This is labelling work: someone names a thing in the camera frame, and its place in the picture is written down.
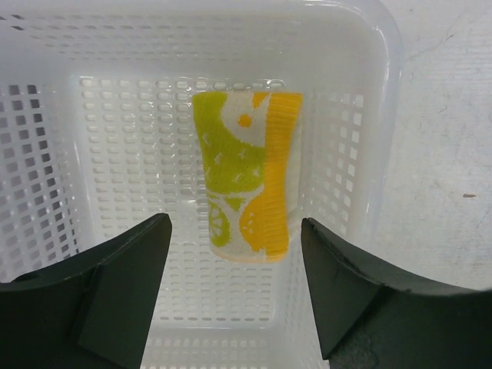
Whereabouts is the white perforated plastic basket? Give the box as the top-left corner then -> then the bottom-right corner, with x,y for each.
1,1 -> 403,368

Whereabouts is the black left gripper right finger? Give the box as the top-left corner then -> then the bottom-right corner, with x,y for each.
301,218 -> 491,368

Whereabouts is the yellow green patterned towel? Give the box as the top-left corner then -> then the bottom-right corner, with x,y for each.
191,90 -> 303,263

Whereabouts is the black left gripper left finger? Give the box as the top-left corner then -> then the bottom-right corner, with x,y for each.
1,213 -> 172,368

